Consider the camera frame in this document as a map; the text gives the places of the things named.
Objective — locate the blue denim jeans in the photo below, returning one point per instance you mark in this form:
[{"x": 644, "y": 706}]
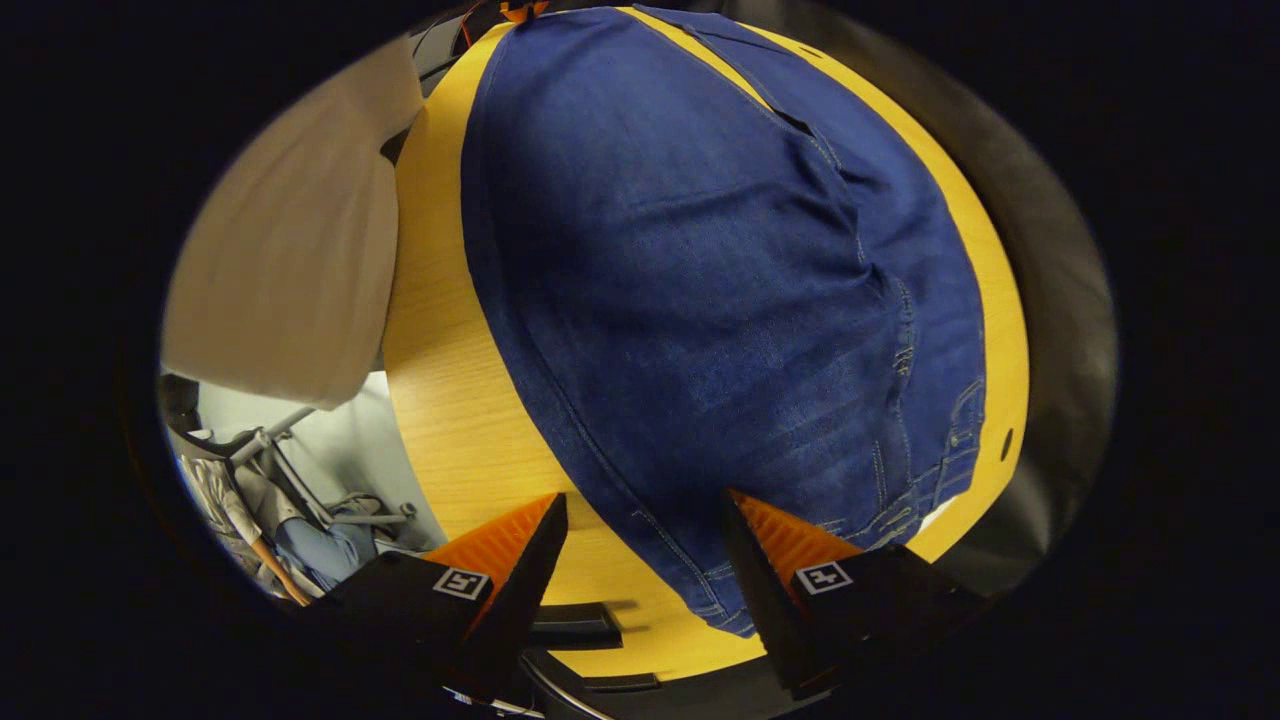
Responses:
[{"x": 680, "y": 300}]

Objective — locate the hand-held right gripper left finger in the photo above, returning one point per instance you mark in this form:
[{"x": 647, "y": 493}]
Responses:
[{"x": 530, "y": 590}]

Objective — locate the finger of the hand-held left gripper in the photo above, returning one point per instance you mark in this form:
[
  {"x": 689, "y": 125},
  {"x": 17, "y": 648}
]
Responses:
[{"x": 522, "y": 10}]

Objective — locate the grey metal chair frame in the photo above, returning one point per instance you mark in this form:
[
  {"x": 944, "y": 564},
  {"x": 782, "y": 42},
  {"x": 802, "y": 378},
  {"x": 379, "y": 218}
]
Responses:
[{"x": 275, "y": 432}]

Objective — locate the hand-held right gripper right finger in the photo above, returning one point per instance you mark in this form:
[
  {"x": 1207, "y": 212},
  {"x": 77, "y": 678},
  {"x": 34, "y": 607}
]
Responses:
[{"x": 765, "y": 610}]

